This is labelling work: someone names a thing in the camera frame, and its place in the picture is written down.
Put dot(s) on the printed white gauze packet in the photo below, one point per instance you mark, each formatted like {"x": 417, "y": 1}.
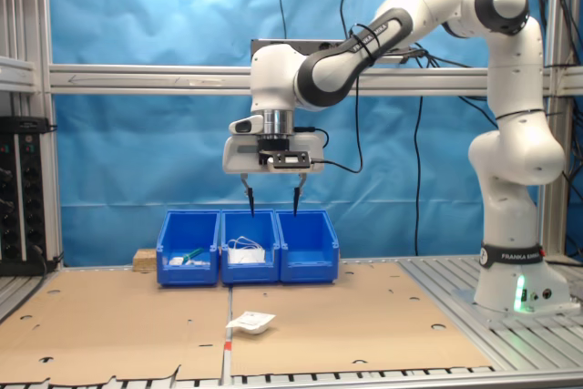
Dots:
{"x": 252, "y": 321}

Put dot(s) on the blue bin with gauze pack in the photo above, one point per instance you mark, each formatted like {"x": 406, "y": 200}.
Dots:
{"x": 309, "y": 248}

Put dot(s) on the stack of white face masks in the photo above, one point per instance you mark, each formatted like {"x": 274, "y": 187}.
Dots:
{"x": 246, "y": 256}

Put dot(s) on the blue bin with masks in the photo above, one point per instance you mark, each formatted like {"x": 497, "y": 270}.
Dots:
{"x": 248, "y": 274}

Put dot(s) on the loose green syringe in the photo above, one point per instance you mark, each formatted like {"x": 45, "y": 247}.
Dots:
{"x": 193, "y": 252}

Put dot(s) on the long white printed packet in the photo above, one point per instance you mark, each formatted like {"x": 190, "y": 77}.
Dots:
{"x": 180, "y": 261}

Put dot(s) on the blue bin with syringes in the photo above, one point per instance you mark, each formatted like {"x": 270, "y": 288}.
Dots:
{"x": 187, "y": 276}

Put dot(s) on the chipboard block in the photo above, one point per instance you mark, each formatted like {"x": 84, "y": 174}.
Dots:
{"x": 145, "y": 261}

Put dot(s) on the horizontal aluminium beam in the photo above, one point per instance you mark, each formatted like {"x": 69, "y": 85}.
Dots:
{"x": 136, "y": 80}

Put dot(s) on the brown cardboard sheet straight edge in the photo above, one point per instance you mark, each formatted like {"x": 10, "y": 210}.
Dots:
{"x": 341, "y": 325}

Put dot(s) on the red tape strip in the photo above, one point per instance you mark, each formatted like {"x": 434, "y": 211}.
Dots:
{"x": 228, "y": 347}

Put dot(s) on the aluminium side beam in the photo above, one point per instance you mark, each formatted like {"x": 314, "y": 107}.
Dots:
{"x": 16, "y": 74}

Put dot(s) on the gripper camera with black bracket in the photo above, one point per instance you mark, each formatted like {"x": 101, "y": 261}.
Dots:
{"x": 291, "y": 159}

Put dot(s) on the aluminium frame post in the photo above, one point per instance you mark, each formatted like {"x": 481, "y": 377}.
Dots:
{"x": 32, "y": 20}
{"x": 555, "y": 216}

